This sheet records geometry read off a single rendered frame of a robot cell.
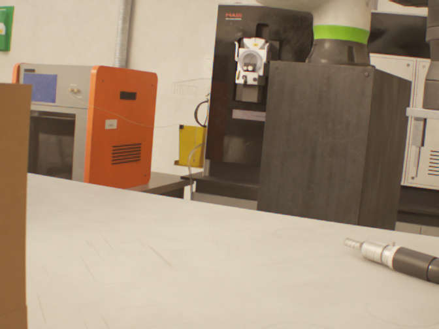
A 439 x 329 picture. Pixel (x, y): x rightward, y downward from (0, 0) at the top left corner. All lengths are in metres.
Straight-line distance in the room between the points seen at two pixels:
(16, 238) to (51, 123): 1.68
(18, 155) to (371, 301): 0.35
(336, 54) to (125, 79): 0.93
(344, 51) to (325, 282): 0.76
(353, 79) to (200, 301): 0.78
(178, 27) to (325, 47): 2.44
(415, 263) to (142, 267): 0.27
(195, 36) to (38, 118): 1.81
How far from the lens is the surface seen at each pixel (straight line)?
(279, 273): 0.54
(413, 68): 2.09
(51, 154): 1.91
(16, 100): 0.21
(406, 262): 0.58
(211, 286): 0.48
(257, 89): 2.11
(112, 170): 1.92
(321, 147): 1.17
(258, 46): 2.13
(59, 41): 4.10
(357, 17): 1.24
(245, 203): 2.15
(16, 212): 0.22
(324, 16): 1.24
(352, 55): 1.23
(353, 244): 0.63
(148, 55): 3.68
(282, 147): 1.21
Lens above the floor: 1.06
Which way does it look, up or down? 7 degrees down
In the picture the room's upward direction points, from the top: 5 degrees clockwise
